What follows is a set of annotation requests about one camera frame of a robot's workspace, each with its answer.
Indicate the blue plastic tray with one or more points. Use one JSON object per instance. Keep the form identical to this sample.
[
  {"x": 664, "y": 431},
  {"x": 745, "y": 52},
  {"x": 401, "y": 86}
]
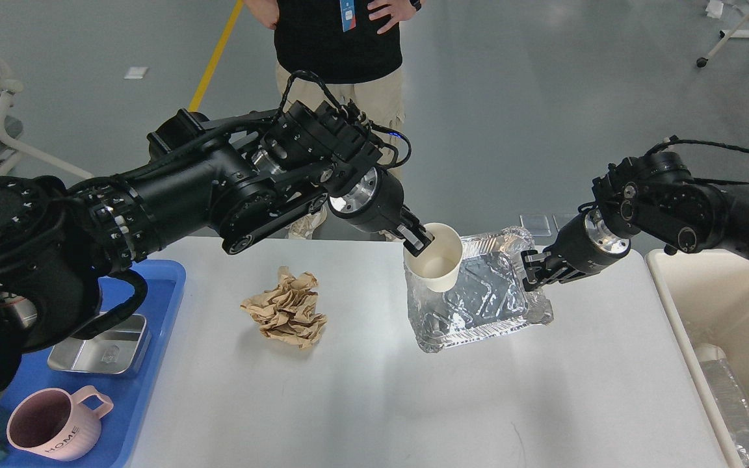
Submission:
[{"x": 131, "y": 394}]

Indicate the clear plastic floor plate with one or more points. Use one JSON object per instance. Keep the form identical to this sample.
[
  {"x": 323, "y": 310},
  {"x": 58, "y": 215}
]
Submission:
[{"x": 538, "y": 225}]

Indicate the person's right hand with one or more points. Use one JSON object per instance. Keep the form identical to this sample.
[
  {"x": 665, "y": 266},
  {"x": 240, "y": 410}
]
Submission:
[{"x": 267, "y": 12}]

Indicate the foil tray inside bin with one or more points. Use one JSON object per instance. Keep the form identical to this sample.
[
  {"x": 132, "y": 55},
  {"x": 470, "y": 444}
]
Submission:
[{"x": 729, "y": 395}]

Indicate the brown paper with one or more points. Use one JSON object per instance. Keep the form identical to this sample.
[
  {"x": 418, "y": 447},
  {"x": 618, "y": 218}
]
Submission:
[{"x": 287, "y": 313}]

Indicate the aluminium foil tray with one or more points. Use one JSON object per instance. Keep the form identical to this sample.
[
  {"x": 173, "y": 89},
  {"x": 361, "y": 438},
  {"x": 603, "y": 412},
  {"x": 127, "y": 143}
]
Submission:
[{"x": 487, "y": 300}]

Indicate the person's left hand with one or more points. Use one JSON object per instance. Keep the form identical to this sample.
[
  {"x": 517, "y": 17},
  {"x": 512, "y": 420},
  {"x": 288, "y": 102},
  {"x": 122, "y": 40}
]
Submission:
[{"x": 395, "y": 12}]

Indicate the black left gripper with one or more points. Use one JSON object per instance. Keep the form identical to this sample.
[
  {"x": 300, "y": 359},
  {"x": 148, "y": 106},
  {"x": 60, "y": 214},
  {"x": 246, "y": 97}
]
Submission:
[{"x": 375, "y": 204}]

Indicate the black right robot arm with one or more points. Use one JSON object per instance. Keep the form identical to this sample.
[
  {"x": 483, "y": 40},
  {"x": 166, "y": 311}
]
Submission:
[{"x": 655, "y": 194}]

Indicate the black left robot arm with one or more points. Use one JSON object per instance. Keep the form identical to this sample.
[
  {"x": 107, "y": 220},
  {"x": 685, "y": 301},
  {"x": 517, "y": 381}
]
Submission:
[{"x": 67, "y": 253}]

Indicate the beige plastic bin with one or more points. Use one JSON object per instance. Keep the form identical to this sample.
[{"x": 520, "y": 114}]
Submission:
[{"x": 706, "y": 299}]

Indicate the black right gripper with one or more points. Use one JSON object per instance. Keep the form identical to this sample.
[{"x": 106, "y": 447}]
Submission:
[{"x": 584, "y": 247}]

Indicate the pink ceramic mug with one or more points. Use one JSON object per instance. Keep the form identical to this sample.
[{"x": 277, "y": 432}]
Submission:
[{"x": 57, "y": 424}]

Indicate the square stainless steel tray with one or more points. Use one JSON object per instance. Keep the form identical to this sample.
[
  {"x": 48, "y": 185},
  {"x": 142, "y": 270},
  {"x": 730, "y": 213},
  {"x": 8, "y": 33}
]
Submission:
[{"x": 119, "y": 351}]

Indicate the white paper cup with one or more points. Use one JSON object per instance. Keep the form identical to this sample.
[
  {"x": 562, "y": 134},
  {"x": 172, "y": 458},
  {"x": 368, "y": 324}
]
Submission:
[{"x": 438, "y": 266}]

